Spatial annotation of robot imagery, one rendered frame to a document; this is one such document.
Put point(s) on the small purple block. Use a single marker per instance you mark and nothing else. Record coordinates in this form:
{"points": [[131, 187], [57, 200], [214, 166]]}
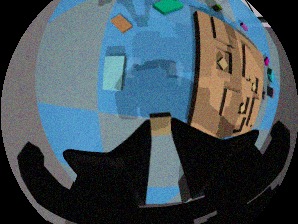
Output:
{"points": [[243, 25]]}

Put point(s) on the small orange flat tile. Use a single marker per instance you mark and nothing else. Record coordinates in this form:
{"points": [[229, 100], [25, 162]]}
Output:
{"points": [[121, 23]]}

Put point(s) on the magenta rectangular bar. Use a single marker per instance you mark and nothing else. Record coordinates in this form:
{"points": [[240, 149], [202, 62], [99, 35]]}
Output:
{"points": [[266, 61]]}

